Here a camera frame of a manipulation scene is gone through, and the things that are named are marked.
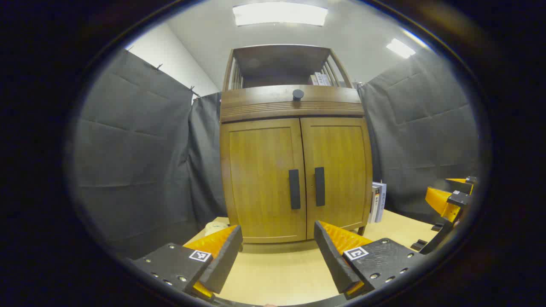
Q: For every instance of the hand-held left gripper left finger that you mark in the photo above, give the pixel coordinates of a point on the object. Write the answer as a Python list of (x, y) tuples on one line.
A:
[(224, 260)]

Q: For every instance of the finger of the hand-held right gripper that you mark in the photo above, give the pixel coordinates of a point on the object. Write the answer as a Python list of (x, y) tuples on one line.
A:
[(460, 182), (458, 199)]

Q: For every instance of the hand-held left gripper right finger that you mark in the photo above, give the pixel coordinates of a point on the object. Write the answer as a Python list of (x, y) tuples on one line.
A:
[(330, 260)]

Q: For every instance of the brown wooden cabinet door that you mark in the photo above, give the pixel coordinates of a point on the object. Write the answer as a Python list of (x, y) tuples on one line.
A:
[(341, 170), (260, 170)]

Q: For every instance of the brown wooden shoe cabinet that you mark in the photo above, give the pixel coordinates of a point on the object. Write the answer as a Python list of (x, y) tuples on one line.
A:
[(256, 102)]

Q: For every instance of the cream round object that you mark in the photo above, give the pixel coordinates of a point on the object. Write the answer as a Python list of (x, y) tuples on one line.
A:
[(215, 228)]

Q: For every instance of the grey spine book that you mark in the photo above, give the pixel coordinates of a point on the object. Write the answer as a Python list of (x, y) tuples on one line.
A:
[(382, 200)]

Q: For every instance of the black backdrop cloth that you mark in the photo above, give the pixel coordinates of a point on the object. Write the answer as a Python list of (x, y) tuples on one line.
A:
[(128, 149)]

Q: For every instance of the small ceiling light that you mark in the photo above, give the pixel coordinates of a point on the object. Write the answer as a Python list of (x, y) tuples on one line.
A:
[(400, 48)]

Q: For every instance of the black round knob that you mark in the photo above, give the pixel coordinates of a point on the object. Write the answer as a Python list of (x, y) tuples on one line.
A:
[(298, 94)]

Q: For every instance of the large rectangular ceiling light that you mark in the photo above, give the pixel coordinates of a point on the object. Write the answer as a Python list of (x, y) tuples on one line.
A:
[(279, 14)]

